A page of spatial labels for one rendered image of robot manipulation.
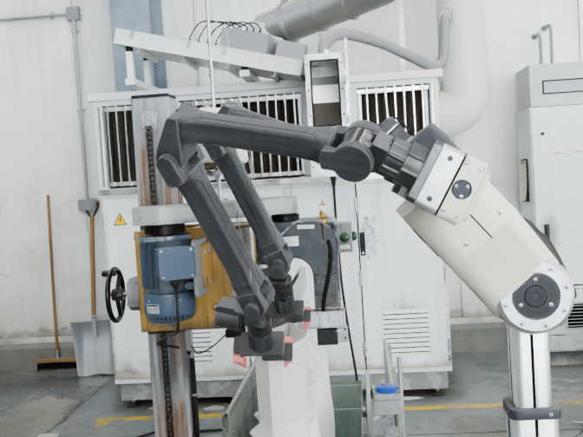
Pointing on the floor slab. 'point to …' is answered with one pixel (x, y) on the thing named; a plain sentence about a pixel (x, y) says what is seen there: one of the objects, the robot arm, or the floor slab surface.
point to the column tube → (179, 377)
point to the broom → (55, 322)
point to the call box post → (388, 426)
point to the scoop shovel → (93, 330)
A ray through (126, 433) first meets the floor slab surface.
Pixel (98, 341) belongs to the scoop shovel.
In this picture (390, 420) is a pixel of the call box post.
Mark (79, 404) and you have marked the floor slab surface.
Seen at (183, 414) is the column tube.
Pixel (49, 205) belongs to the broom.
